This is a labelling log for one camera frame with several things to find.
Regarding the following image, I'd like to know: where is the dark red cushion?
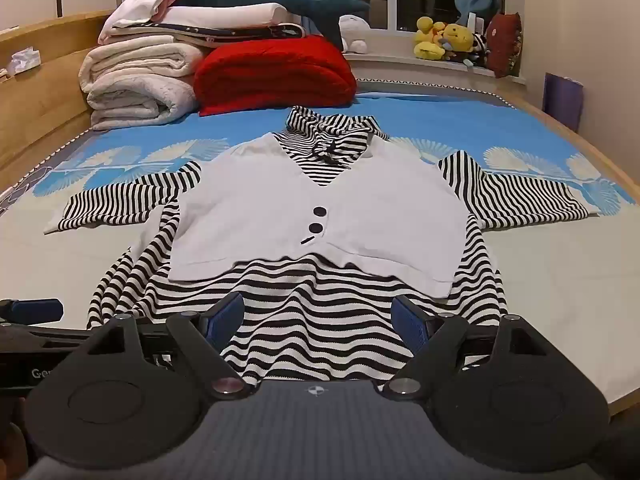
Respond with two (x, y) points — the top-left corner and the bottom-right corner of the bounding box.
(486, 11), (523, 78)

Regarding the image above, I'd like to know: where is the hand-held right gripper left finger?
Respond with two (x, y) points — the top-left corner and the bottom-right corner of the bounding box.
(65, 294), (252, 401)

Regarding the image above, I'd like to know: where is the cream folded quilt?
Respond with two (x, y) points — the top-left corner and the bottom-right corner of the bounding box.
(80, 42), (206, 132)

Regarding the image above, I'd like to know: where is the blue floral bed sheet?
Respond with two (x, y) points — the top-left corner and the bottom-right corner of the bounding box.
(0, 80), (640, 411)

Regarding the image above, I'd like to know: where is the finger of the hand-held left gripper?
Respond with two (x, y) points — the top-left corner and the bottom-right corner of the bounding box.
(0, 298), (65, 322)

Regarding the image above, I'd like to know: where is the zebra striped plush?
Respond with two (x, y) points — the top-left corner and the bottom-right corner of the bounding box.
(470, 32), (492, 67)

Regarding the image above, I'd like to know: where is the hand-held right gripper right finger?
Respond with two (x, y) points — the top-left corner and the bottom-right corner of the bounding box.
(384, 296), (571, 397)

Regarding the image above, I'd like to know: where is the red folded blanket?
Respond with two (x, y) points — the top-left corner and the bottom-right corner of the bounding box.
(194, 35), (358, 117)

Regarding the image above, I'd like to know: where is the navy patterned folded blanket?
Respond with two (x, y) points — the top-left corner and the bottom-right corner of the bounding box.
(107, 22), (307, 48)

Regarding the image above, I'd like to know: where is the pink and white cloth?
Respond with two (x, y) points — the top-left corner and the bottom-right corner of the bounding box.
(98, 0), (181, 43)

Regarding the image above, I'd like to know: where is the yellow duck plush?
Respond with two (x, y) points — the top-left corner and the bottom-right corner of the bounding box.
(414, 16), (448, 61)

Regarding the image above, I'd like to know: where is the striped dress with white vest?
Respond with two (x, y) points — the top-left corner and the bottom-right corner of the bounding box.
(44, 105), (601, 391)

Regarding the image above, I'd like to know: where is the tissue box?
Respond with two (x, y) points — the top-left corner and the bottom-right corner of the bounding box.
(6, 46), (41, 75)

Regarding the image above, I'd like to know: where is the white plush toy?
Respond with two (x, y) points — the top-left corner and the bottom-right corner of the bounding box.
(338, 14), (370, 55)

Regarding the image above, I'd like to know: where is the white folded blanket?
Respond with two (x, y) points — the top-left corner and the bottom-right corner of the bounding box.
(107, 2), (291, 36)

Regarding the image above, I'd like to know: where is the yellow bear plush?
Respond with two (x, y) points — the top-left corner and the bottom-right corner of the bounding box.
(440, 22), (476, 63)

